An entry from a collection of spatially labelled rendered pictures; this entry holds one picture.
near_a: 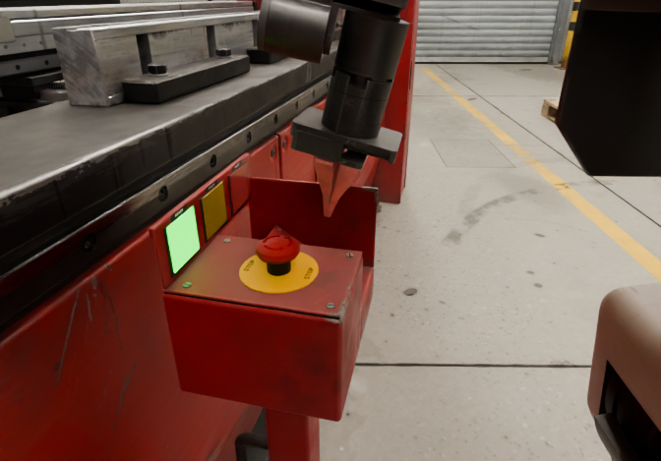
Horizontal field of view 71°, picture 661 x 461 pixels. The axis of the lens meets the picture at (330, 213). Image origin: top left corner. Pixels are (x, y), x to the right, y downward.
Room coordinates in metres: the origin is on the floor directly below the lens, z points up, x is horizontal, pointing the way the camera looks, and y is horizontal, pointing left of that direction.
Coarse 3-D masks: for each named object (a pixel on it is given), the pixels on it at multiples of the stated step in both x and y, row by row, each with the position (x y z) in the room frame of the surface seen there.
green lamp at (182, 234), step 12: (180, 216) 0.36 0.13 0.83; (192, 216) 0.38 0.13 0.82; (168, 228) 0.34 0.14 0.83; (180, 228) 0.36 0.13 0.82; (192, 228) 0.37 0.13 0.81; (168, 240) 0.34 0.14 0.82; (180, 240) 0.35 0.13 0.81; (192, 240) 0.37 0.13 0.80; (180, 252) 0.35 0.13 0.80; (192, 252) 0.37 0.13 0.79; (180, 264) 0.35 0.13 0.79
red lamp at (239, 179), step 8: (240, 168) 0.49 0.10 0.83; (232, 176) 0.46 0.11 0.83; (240, 176) 0.48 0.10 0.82; (232, 184) 0.46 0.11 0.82; (240, 184) 0.48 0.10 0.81; (232, 192) 0.46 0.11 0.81; (240, 192) 0.48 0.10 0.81; (248, 192) 0.50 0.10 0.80; (232, 200) 0.46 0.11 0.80; (240, 200) 0.48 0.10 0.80; (232, 208) 0.46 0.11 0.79
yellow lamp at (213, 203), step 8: (216, 192) 0.43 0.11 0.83; (208, 200) 0.41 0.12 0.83; (216, 200) 0.43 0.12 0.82; (224, 200) 0.44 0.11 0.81; (208, 208) 0.41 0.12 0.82; (216, 208) 0.42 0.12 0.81; (224, 208) 0.44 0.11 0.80; (208, 216) 0.40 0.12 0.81; (216, 216) 0.42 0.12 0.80; (224, 216) 0.44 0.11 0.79; (208, 224) 0.40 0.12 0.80; (216, 224) 0.42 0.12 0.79; (208, 232) 0.40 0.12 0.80
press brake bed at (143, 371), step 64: (256, 128) 0.76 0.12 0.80; (128, 192) 0.45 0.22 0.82; (192, 192) 0.57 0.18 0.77; (64, 256) 0.35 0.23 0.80; (128, 256) 0.42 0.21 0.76; (0, 320) 0.28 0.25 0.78; (64, 320) 0.33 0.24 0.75; (128, 320) 0.40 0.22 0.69; (0, 384) 0.26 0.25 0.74; (64, 384) 0.31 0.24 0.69; (128, 384) 0.38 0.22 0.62; (0, 448) 0.25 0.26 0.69; (64, 448) 0.29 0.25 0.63; (128, 448) 0.36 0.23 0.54; (192, 448) 0.46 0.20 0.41; (256, 448) 0.73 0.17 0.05
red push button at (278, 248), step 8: (264, 240) 0.36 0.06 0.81; (272, 240) 0.36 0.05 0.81; (280, 240) 0.36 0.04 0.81; (288, 240) 0.36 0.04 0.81; (296, 240) 0.37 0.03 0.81; (256, 248) 0.35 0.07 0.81; (264, 248) 0.35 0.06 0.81; (272, 248) 0.35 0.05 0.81; (280, 248) 0.35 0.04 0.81; (288, 248) 0.35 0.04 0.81; (296, 248) 0.35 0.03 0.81; (264, 256) 0.34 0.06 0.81; (272, 256) 0.34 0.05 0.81; (280, 256) 0.34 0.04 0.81; (288, 256) 0.34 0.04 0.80; (296, 256) 0.35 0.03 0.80; (272, 264) 0.35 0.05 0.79; (280, 264) 0.35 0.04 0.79; (288, 264) 0.35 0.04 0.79; (272, 272) 0.35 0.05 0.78; (280, 272) 0.35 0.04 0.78; (288, 272) 0.35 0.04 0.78
